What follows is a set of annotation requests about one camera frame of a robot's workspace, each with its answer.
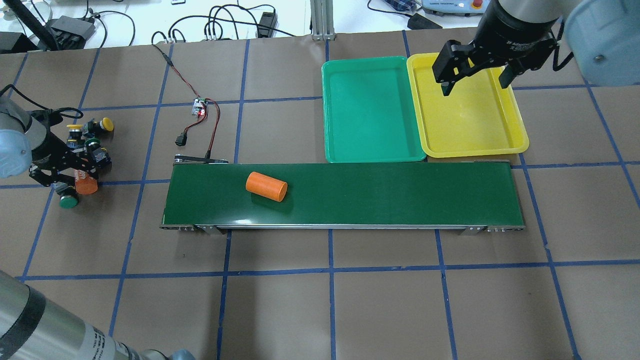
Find yellow plastic tray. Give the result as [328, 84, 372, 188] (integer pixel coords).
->
[406, 52, 530, 158]

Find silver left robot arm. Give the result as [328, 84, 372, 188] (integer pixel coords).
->
[1, 84, 99, 193]

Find blue push button switch block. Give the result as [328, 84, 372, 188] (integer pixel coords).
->
[93, 148, 112, 169]

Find small controller circuit board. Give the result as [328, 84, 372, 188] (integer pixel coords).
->
[191, 97, 208, 117]

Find green plastic tray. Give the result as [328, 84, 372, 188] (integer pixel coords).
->
[321, 55, 426, 163]

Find green conveyor belt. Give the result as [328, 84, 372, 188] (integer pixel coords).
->
[160, 161, 525, 231]

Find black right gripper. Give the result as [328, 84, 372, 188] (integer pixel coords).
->
[433, 0, 559, 97]

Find green push button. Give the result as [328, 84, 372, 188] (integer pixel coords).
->
[54, 182, 79, 209]
[85, 137, 108, 157]

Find plain orange cylinder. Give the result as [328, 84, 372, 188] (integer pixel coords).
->
[245, 171, 288, 202]

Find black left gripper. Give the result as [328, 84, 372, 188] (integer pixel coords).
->
[29, 132, 98, 190]

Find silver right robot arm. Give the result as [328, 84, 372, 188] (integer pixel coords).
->
[432, 0, 640, 96]

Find orange cylinder marked 4680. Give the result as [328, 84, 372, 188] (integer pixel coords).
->
[73, 169, 99, 195]

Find aluminium frame post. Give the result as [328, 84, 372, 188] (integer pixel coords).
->
[310, 0, 336, 41]

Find yellow push button upper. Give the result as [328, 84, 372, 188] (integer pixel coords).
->
[82, 117, 115, 138]

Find yellow push button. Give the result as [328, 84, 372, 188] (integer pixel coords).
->
[66, 124, 85, 150]
[82, 117, 115, 138]

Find yellow push button lower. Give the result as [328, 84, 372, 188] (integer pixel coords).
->
[66, 124, 85, 150]

